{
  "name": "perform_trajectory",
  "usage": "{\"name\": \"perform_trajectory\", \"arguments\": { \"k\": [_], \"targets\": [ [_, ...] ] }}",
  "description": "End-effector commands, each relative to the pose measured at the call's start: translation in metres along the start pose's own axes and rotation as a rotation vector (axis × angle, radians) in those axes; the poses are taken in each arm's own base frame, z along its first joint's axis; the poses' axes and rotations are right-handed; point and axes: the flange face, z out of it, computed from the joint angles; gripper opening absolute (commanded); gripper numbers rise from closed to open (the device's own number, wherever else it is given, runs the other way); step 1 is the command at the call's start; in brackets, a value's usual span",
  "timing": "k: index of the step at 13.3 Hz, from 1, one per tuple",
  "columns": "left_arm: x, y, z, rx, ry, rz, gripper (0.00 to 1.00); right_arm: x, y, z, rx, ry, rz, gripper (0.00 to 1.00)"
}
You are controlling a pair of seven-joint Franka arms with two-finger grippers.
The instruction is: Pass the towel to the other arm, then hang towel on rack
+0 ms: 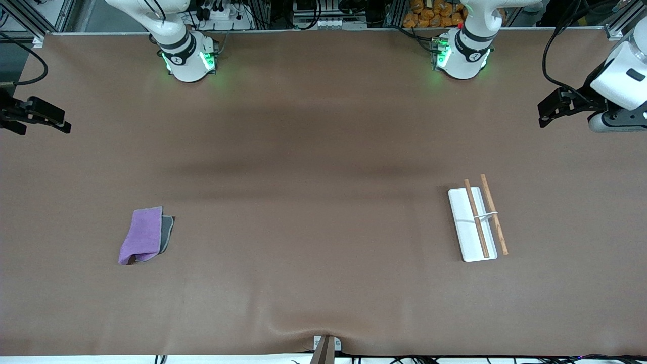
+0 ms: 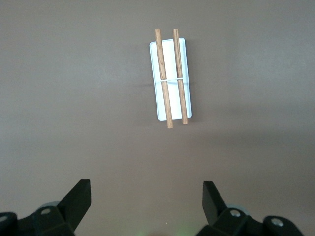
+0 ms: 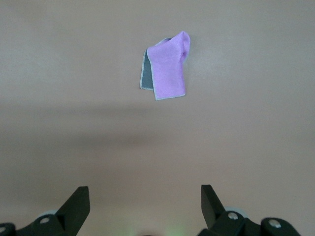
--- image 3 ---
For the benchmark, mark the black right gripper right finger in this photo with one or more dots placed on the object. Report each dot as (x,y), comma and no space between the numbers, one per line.
(214,211)

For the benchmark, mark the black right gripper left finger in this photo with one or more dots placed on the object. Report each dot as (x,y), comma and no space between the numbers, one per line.
(71,216)

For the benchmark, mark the purple and grey towel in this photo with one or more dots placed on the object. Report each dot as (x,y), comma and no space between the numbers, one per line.
(169,71)

